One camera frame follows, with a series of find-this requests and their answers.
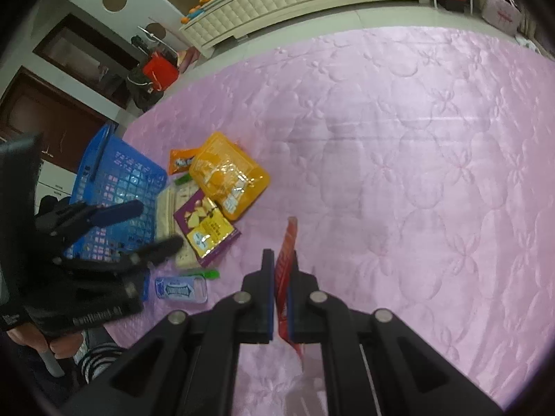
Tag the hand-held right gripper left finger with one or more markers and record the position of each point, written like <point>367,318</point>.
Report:
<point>260,312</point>

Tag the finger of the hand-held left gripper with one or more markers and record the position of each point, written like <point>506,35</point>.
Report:
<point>160,249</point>
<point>117,212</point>

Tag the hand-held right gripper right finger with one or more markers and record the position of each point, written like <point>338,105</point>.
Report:
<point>303,312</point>

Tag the clear cracker packet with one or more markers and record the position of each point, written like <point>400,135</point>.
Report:
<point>167,212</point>

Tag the blue plastic basket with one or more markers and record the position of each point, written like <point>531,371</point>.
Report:
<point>125,169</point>

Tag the blue gum box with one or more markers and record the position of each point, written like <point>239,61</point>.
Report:
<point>180,289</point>

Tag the purple snack packet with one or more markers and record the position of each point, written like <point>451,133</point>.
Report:
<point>208,229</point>

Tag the red snack packet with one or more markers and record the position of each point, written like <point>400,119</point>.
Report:
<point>288,242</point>

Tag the small orange snack packet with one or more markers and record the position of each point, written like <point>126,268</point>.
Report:
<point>182,162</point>

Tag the yellow clear snack packet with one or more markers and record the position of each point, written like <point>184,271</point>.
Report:
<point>225,177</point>

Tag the person's left forearm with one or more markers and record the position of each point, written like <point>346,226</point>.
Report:
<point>99,362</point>

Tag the person's left hand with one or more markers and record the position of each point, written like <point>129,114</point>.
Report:
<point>65,344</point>

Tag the black bag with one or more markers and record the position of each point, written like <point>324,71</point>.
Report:
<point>143,91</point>

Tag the red paper bag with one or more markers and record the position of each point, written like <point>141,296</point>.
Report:
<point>159,73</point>

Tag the pink quilted bed cover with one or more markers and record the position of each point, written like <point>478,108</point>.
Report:
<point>390,160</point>

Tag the cream tufted headboard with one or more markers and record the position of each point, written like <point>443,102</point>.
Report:
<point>282,0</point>

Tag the white slippers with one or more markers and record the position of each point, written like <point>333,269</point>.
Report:
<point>528,44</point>

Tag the pink tote bag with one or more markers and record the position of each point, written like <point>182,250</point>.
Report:
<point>503,13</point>

